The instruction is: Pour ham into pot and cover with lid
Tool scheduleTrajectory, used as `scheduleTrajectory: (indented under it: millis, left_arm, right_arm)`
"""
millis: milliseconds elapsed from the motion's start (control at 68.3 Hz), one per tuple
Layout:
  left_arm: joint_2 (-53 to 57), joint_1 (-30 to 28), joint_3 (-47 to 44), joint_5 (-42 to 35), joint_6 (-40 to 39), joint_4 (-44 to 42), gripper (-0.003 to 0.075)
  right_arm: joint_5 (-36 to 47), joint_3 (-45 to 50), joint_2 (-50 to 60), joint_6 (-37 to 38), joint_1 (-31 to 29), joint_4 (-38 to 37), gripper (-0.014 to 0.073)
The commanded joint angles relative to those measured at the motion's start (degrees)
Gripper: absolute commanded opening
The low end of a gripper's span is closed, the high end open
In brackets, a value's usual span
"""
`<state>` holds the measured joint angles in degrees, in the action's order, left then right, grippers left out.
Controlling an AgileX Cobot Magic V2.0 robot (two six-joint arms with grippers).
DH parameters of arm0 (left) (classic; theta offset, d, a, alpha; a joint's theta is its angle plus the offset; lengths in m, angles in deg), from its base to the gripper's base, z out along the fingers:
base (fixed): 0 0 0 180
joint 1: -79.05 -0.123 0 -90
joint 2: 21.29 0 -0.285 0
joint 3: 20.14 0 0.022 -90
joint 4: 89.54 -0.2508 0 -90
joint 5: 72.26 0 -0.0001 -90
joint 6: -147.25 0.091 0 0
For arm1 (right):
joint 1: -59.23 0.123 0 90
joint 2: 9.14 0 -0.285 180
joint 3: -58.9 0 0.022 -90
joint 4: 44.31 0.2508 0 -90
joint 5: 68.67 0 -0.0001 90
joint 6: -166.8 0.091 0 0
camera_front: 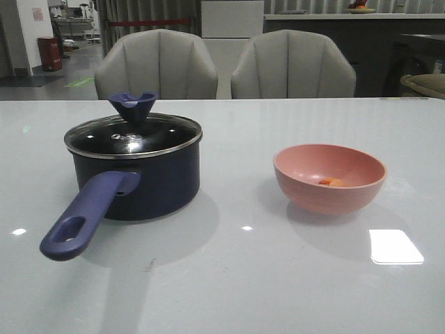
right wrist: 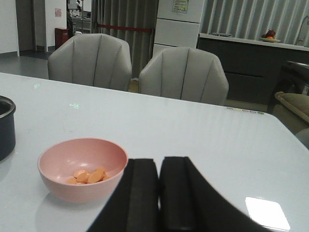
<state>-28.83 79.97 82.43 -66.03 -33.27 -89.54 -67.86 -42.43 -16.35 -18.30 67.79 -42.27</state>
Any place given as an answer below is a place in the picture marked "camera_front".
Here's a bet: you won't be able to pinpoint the pink bowl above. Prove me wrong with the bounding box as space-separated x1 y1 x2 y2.
273 144 387 215

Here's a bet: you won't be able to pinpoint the red trash bin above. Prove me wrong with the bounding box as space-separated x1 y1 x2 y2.
38 37 63 72

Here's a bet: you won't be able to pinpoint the dark counter with white top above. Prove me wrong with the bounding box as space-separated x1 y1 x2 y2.
264 13 444 97

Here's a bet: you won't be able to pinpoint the dark blue floor mat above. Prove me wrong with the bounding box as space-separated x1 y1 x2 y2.
1 76 64 88

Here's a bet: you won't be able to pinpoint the beige chair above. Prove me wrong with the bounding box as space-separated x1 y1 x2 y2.
95 29 218 100
230 29 356 99

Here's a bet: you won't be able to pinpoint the right beige chair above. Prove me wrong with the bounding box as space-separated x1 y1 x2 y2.
230 29 356 99

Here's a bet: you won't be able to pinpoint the dark blue saucepan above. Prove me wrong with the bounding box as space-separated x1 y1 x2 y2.
40 139 201 261

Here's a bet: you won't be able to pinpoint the left beige chair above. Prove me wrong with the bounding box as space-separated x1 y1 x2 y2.
95 29 218 100

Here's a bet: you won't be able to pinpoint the tan cushion at right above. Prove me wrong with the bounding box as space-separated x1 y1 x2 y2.
400 73 444 100

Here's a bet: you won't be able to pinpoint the orange ham slices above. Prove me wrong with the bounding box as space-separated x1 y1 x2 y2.
318 177 346 187

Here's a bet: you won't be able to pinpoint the glass lid with blue knob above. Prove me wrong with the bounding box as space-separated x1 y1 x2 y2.
64 92 202 160

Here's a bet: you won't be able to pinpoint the white cabinet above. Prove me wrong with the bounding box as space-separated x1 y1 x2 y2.
201 1 264 100

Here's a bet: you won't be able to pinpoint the fruit plate on counter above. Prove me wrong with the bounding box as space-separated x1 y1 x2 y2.
347 0 376 14

